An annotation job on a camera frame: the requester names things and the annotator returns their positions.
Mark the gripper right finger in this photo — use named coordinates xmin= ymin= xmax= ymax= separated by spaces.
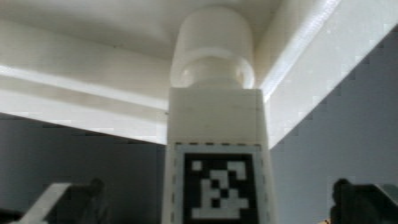
xmin=330 ymin=179 xmax=398 ymax=224

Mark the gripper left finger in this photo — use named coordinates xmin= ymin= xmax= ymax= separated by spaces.
xmin=0 ymin=179 xmax=106 ymax=224

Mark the white leg with tag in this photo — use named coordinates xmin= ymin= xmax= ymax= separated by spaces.
xmin=161 ymin=65 xmax=277 ymax=224

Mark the white square tabletop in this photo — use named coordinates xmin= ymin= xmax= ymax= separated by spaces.
xmin=0 ymin=0 xmax=398 ymax=143

